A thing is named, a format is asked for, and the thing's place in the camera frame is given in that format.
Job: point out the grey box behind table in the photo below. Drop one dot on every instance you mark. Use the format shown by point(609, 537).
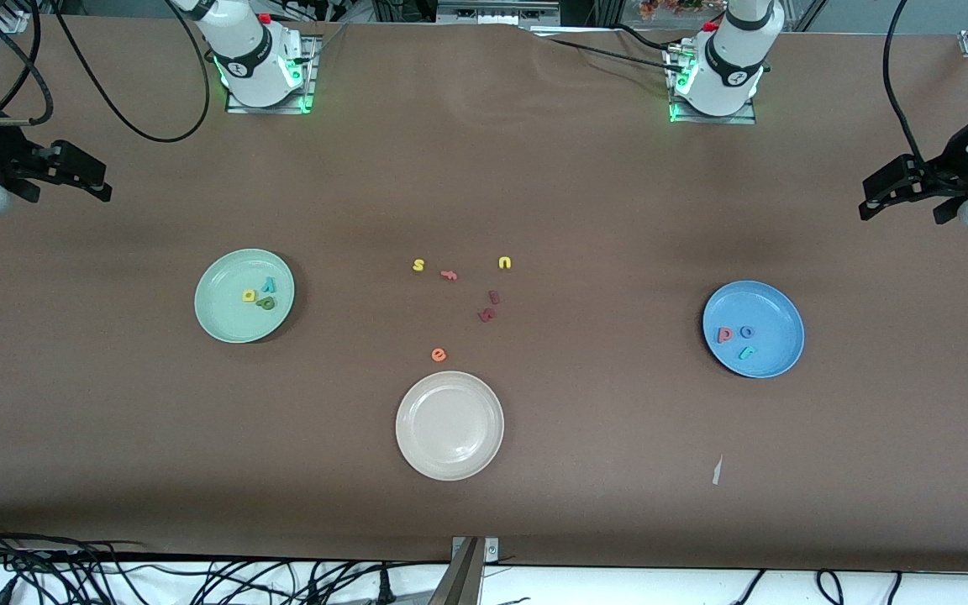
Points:
point(497, 10)

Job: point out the wide dark red foam letter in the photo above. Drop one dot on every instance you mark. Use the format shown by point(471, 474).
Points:
point(486, 315)

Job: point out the small grey paper scrap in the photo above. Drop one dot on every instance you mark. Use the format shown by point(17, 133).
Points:
point(717, 472)

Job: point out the blue plate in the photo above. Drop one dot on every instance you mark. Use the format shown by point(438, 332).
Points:
point(774, 315)

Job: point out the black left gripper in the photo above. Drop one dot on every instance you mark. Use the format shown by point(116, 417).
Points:
point(952, 168)

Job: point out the grey metal pole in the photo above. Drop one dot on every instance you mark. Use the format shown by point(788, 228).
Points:
point(459, 581)

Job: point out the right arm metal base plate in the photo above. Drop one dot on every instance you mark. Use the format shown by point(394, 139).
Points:
point(303, 92)

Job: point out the grey metal table bracket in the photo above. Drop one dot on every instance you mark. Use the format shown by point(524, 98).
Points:
point(491, 550)

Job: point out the pale green plate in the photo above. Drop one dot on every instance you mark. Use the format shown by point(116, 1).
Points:
point(228, 315)

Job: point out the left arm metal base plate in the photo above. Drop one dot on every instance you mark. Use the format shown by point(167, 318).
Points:
point(749, 116)

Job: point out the beige plate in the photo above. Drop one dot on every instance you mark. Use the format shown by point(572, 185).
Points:
point(449, 426)

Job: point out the green foam letter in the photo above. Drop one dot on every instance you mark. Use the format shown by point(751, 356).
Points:
point(265, 302)

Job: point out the salmon foam letter p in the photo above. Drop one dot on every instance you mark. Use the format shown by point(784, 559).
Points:
point(725, 334)

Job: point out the orange artificial flowers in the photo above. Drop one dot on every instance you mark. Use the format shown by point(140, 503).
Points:
point(669, 7)

